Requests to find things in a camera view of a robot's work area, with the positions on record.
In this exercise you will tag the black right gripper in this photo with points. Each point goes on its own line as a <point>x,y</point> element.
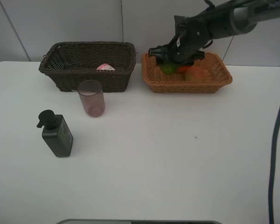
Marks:
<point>185,47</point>

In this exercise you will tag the orange tangerine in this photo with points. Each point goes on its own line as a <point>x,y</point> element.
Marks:
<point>182,69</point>

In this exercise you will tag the red yellow mango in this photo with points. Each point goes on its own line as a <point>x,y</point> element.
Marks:
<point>195,74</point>

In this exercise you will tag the green lime fruit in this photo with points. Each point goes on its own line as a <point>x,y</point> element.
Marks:
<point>168,68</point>

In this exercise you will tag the pink spray bottle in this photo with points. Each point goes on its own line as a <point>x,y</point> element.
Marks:
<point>105,66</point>

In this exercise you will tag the black pump dispenser bottle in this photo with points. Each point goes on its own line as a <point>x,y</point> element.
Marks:
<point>56,133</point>

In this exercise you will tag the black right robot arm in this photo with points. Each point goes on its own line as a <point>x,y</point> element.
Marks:
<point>235,17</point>

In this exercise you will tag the orange wicker basket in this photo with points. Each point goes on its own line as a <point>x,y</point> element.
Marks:
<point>212,66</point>

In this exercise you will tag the translucent pink plastic cup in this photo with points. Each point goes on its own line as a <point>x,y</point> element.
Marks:
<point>92,97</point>

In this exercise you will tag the dark brown wicker basket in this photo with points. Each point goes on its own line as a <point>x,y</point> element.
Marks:
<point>68,64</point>

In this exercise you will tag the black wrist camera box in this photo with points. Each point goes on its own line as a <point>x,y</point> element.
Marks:
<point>181,23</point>

